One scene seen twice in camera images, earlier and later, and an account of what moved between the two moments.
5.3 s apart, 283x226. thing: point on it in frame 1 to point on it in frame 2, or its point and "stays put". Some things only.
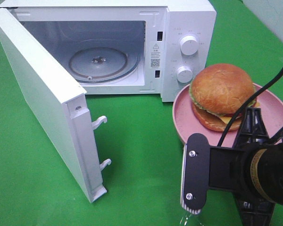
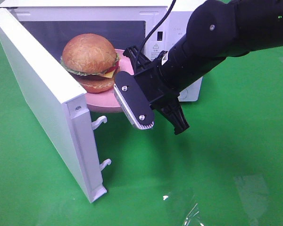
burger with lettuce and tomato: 218,92 to 92,60
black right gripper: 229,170 to 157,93
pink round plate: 275,112 to 107,101
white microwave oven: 127,46 stays put
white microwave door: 61,103 stays put
